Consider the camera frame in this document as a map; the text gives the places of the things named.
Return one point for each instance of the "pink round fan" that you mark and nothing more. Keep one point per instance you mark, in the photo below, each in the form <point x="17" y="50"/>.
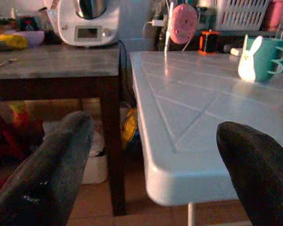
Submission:
<point x="182" y="23"/>

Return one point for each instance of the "white kitchen food processor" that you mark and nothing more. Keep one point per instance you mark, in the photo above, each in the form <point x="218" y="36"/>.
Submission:
<point x="85" y="21"/>

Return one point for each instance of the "orange and black box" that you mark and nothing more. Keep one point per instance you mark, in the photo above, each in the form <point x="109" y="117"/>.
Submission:
<point x="208" y="42"/>

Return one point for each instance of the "pink bowl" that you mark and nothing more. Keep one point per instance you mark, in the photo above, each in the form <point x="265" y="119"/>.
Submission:
<point x="33" y="37"/>

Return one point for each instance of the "white plastic basket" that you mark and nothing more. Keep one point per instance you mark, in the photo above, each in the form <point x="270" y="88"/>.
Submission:
<point x="241" y="14"/>

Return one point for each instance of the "red container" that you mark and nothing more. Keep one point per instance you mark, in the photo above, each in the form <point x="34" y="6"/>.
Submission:
<point x="277" y="15"/>

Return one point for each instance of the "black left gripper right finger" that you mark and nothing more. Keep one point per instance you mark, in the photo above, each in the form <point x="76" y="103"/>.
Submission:
<point x="257" y="169"/>

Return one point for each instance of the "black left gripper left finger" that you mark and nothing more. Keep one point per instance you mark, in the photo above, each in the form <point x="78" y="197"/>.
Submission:
<point x="49" y="169"/>

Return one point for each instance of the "white plastic table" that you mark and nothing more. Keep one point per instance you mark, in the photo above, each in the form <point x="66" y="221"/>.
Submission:
<point x="198" y="117"/>

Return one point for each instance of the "teal mug with bunny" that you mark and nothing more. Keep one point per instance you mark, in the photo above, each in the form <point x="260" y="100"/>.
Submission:
<point x="265" y="60"/>

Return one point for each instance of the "dark wooden table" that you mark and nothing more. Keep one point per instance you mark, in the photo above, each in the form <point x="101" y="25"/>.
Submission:
<point x="61" y="70"/>

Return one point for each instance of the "white charger plug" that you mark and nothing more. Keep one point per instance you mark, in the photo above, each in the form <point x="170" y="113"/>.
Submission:
<point x="157" y="23"/>

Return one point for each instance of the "yellow bag under table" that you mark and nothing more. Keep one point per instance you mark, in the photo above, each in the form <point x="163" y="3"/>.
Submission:
<point x="129" y="128"/>

